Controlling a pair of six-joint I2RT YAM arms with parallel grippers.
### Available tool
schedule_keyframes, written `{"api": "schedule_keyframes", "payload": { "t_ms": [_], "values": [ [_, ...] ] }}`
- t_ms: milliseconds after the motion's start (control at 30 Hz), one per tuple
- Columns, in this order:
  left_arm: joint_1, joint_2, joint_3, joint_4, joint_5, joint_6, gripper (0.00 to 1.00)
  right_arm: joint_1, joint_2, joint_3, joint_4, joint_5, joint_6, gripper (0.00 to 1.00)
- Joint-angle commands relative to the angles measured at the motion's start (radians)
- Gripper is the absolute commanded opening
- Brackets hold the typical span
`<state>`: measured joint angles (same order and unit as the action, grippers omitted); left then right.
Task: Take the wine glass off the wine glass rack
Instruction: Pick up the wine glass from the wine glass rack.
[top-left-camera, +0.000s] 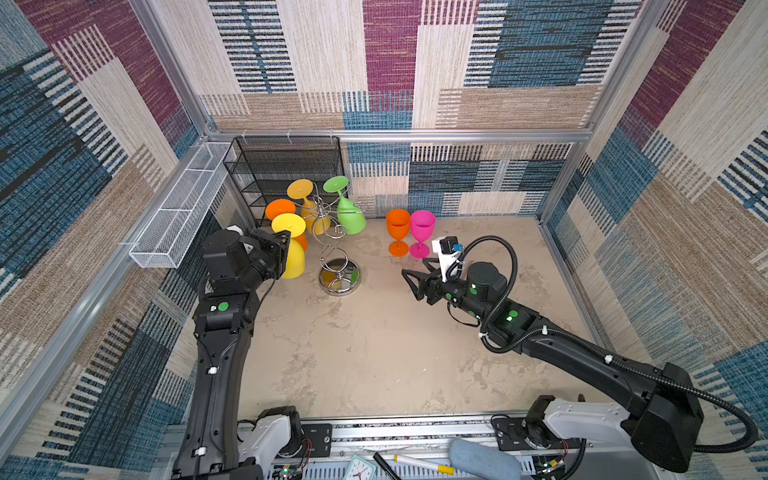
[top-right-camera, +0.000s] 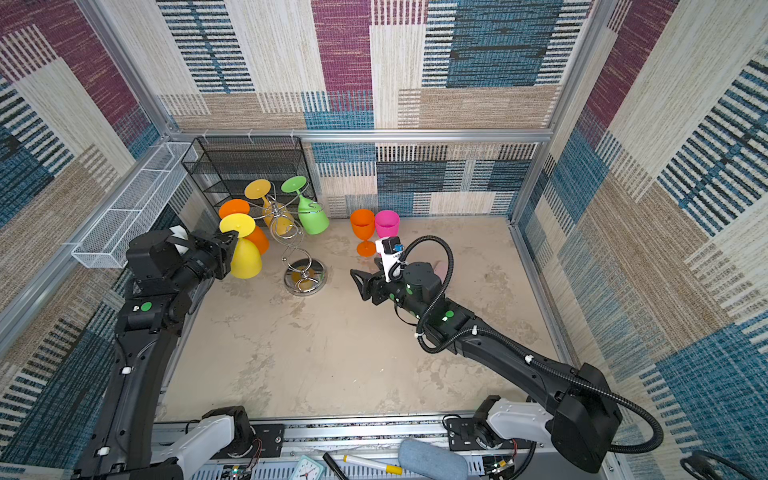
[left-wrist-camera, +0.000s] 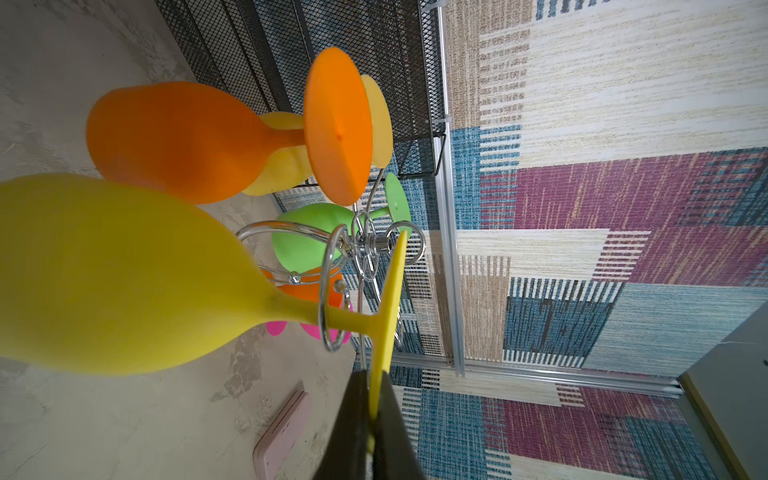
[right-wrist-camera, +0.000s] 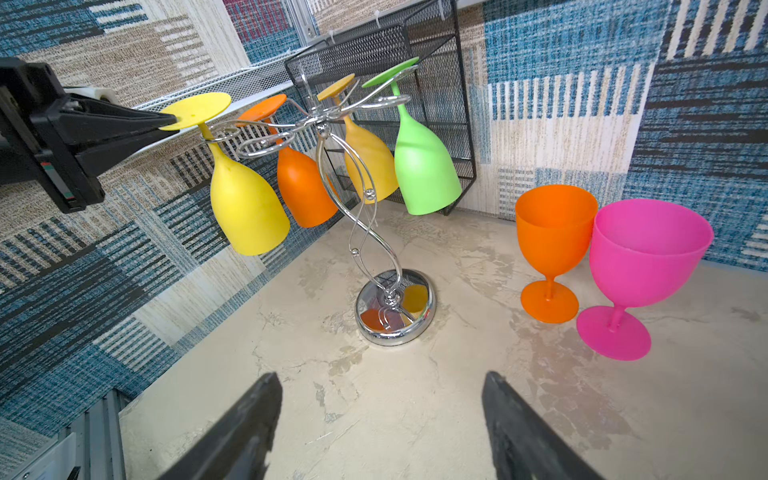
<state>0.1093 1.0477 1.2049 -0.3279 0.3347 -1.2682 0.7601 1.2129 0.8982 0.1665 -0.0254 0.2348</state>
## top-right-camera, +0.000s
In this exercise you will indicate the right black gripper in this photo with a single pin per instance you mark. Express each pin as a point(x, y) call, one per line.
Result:
point(377, 287)

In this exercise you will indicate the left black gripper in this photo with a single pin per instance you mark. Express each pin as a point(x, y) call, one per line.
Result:
point(223, 251)

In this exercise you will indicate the orange back wine glass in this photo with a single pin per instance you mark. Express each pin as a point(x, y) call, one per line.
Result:
point(240, 210)

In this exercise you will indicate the orange wine glass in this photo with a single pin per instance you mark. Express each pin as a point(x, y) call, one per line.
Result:
point(240, 210)
point(363, 226)

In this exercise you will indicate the chrome wine glass rack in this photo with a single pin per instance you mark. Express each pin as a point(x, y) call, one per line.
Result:
point(304, 275)

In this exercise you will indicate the orange front wine glass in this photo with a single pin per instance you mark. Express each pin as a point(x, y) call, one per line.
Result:
point(363, 226)

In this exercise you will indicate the pink wine glass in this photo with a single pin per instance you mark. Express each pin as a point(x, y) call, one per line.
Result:
point(387, 223)

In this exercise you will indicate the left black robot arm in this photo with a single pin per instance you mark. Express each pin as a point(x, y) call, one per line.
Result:
point(167, 271)

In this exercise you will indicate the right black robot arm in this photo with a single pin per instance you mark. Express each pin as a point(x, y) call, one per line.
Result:
point(578, 413)

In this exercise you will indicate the amber yellow wine glass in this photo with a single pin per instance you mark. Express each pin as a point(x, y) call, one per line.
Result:
point(275, 214)

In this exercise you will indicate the green wine glass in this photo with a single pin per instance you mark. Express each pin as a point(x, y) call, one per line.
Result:
point(311, 213)

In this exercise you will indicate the pink glasses case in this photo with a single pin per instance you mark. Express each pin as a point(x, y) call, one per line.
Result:
point(445, 270)

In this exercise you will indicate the black pen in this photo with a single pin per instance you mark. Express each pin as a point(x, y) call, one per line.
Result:
point(334, 467)

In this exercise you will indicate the yellow white marker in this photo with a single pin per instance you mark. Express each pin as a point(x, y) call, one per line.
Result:
point(373, 464)

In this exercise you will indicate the blue grey cloth pouch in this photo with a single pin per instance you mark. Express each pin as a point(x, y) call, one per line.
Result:
point(431, 462)

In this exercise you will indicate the teal alarm clock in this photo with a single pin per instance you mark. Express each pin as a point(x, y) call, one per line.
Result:
point(308, 469)

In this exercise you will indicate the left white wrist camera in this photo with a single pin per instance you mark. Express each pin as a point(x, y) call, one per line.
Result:
point(177, 235)

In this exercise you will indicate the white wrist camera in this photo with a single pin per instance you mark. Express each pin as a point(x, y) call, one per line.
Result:
point(390, 250)
point(177, 235)

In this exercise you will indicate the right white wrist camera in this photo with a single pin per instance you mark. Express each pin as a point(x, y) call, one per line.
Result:
point(390, 250)

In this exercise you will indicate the black wire shelf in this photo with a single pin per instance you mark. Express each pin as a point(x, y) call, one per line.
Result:
point(222, 167)

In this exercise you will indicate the white mesh wall basket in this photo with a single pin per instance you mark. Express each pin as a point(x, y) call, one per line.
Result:
point(135, 209)

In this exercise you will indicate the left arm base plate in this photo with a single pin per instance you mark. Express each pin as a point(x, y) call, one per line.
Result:
point(267, 441)

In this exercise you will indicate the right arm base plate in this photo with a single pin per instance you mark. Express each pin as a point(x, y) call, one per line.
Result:
point(462, 436)

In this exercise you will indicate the black cable corner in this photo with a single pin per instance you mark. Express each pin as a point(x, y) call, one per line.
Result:
point(701, 465)

